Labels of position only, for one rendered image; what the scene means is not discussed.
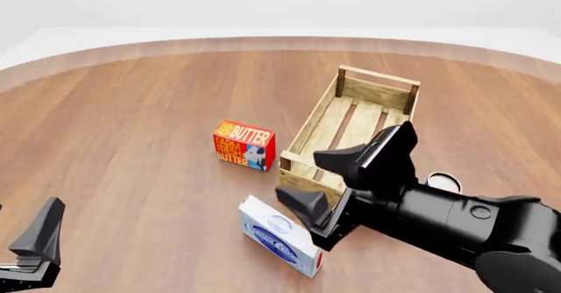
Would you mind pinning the white blue cream cheese box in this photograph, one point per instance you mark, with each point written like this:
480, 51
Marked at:
274, 230

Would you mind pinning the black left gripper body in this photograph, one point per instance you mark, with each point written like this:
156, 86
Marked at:
26, 275

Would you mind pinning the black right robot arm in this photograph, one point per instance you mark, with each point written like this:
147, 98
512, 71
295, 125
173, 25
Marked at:
460, 227

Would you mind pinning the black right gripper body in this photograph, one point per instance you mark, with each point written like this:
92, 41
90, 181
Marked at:
390, 155

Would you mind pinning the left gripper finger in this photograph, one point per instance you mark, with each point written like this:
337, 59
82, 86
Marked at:
41, 237

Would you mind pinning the white blue tin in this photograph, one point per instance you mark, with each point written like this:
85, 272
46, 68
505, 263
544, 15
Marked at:
442, 181

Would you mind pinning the wooden slat tray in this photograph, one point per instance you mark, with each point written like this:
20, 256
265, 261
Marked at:
350, 122

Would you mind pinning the red butter box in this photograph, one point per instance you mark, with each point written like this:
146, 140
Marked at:
243, 146

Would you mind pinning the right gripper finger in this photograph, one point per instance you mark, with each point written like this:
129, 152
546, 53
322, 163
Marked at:
342, 161
307, 205

